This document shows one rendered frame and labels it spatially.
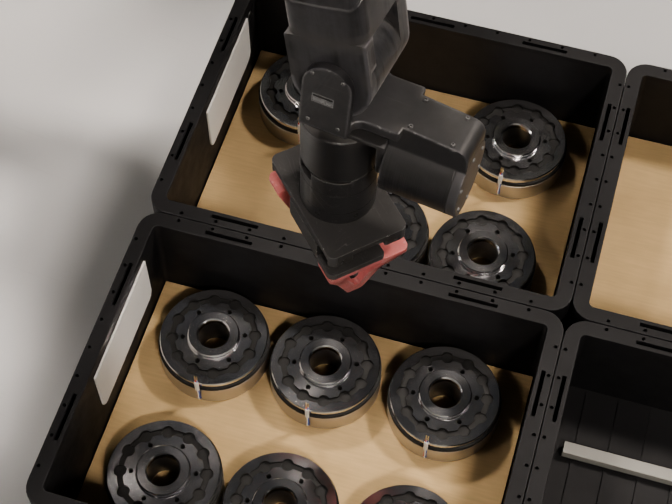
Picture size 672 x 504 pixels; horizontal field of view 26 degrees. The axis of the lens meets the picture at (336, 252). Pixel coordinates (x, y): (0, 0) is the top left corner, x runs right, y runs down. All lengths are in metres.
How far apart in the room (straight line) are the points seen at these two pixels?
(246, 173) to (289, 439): 0.30
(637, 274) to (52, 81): 0.73
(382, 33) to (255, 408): 0.51
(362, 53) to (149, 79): 0.84
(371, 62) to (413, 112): 0.07
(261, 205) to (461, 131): 0.52
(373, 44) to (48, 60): 0.90
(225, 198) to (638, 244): 0.42
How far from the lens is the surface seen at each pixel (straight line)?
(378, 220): 1.08
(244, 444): 1.35
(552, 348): 1.29
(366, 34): 0.92
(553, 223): 1.47
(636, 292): 1.45
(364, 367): 1.35
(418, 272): 1.32
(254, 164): 1.50
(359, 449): 1.34
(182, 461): 1.31
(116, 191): 1.65
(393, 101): 0.99
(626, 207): 1.50
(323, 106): 0.95
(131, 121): 1.71
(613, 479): 1.36
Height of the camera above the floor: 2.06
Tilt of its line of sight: 59 degrees down
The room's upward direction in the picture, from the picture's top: straight up
